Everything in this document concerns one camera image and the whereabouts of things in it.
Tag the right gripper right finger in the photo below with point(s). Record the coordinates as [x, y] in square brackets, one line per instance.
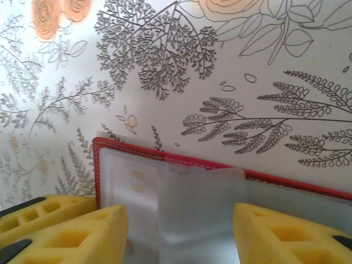
[288, 244]

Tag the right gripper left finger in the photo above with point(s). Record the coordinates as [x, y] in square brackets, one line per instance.
[82, 242]

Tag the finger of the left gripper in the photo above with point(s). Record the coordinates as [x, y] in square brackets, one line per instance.
[41, 217]

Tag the white VIP card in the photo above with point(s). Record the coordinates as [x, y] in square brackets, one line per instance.
[121, 187]

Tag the red leather card holder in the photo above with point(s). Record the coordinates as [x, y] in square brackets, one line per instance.
[192, 209]

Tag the floral paper table cover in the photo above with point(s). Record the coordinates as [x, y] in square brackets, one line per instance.
[82, 82]

